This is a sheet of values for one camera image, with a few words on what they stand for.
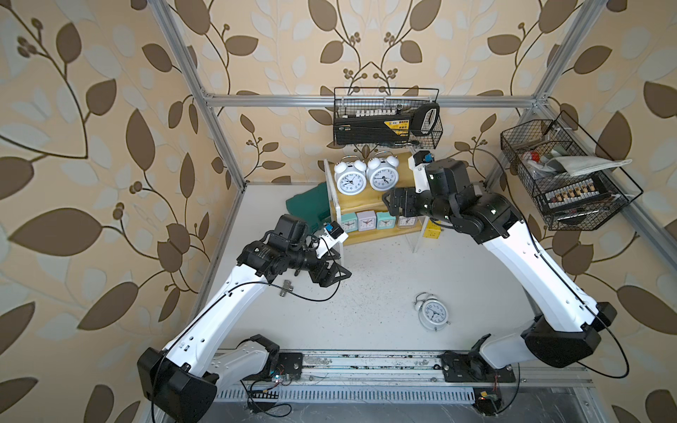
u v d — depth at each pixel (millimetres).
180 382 368
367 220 830
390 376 737
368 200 719
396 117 825
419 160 564
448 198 463
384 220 840
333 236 611
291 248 578
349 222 833
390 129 828
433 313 807
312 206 1091
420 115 839
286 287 896
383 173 694
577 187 679
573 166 640
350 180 693
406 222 845
